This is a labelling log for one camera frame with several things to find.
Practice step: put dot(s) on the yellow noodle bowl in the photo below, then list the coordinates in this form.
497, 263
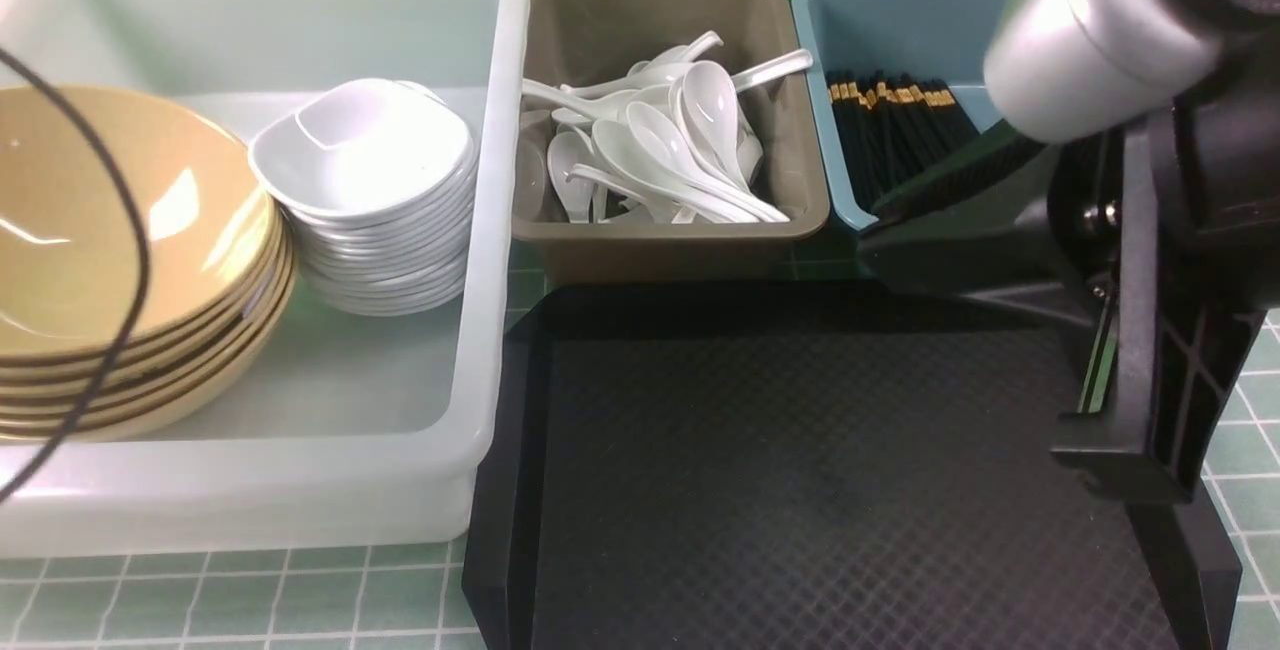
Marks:
57, 199

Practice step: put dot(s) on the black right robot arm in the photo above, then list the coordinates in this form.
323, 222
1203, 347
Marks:
1129, 188

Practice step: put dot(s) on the pile of white spoons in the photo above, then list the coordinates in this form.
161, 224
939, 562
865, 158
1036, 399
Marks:
670, 137

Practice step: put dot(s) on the black plastic serving tray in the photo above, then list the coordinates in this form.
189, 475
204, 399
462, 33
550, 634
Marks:
778, 465

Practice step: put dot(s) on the brown plastic spoon bin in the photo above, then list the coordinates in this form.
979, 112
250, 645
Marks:
581, 42

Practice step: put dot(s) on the stack of white dishes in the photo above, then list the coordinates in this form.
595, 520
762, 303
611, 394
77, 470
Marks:
378, 180

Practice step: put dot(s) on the bundle of black chopsticks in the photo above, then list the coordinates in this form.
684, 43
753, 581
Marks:
891, 128

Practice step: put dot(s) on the white translucent plastic bin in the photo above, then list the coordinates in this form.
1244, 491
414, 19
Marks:
347, 430

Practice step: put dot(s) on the blue plastic chopstick bin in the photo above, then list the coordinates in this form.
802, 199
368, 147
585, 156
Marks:
930, 39

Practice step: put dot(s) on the stack of yellow bowls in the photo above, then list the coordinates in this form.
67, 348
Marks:
214, 300

